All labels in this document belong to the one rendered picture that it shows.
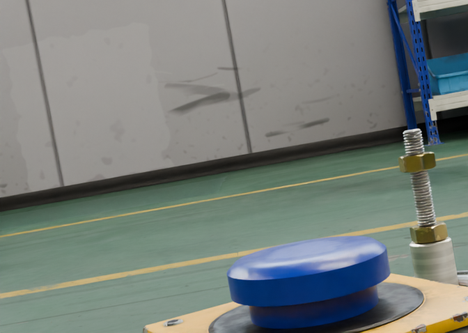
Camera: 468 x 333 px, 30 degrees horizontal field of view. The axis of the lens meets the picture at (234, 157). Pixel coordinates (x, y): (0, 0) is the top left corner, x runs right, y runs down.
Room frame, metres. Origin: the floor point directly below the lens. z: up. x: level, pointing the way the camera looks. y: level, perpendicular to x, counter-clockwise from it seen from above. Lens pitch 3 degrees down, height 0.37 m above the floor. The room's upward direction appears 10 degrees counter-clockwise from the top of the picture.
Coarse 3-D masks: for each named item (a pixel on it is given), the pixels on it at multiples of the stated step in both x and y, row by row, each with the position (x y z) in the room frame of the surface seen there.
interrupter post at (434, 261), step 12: (444, 240) 0.45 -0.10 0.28; (420, 252) 0.45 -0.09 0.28; (432, 252) 0.45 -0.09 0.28; (444, 252) 0.45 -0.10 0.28; (420, 264) 0.45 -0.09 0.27; (432, 264) 0.45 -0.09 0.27; (444, 264) 0.45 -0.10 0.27; (420, 276) 0.45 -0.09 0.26; (432, 276) 0.45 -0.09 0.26; (444, 276) 0.45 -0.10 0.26; (456, 276) 0.46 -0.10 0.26
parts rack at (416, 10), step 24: (408, 0) 4.68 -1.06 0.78; (432, 0) 4.68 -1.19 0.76; (456, 0) 4.67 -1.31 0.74; (408, 48) 4.92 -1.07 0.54; (408, 96) 5.25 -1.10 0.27; (432, 96) 4.76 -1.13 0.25; (456, 96) 4.68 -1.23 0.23; (408, 120) 5.23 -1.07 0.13; (432, 120) 4.68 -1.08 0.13; (432, 144) 4.66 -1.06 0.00
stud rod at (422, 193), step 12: (408, 132) 0.46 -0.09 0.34; (420, 132) 0.46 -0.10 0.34; (408, 144) 0.46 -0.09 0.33; (420, 144) 0.46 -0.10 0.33; (420, 180) 0.46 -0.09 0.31; (420, 192) 0.46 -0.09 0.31; (420, 204) 0.46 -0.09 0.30; (432, 204) 0.46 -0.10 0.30; (420, 216) 0.46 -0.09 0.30; (432, 216) 0.46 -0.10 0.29
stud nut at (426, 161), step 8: (424, 152) 0.46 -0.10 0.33; (400, 160) 0.46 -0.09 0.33; (408, 160) 0.45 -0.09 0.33; (416, 160) 0.45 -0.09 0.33; (424, 160) 0.45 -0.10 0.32; (432, 160) 0.46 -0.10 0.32; (400, 168) 0.46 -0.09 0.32; (408, 168) 0.45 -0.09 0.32; (416, 168) 0.45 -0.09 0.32; (424, 168) 0.45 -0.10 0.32
